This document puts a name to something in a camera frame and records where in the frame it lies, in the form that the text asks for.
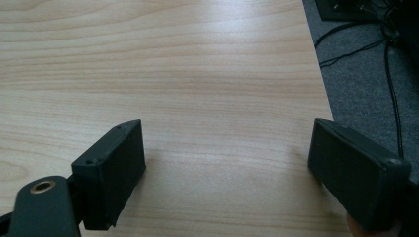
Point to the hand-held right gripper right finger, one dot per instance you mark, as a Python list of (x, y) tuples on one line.
[(355, 174)]

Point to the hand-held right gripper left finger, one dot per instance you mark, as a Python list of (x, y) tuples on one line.
[(112, 171)]

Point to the black stand base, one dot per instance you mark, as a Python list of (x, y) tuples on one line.
[(349, 11)]

